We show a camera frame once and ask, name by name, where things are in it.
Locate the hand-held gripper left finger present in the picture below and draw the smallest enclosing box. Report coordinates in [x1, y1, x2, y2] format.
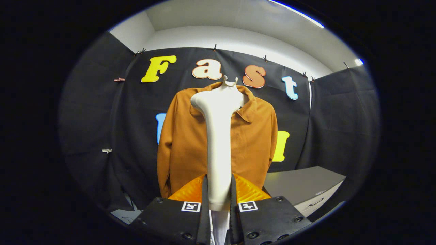
[131, 174, 211, 245]

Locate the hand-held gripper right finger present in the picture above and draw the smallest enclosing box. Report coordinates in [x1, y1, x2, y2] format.
[229, 173, 312, 245]

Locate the orange-brown button shirt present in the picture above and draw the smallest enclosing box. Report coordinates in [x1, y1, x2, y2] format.
[157, 82, 278, 199]

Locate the white garment steamer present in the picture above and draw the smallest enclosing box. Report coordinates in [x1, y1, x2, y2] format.
[190, 86, 246, 212]

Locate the grey cabinet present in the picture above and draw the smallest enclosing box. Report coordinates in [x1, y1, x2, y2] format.
[262, 166, 347, 218]

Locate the black backdrop cloth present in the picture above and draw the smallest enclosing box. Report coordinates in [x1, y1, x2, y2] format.
[58, 32, 380, 220]

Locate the white mannequin torso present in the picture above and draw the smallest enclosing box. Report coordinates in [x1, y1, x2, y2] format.
[222, 75, 246, 109]

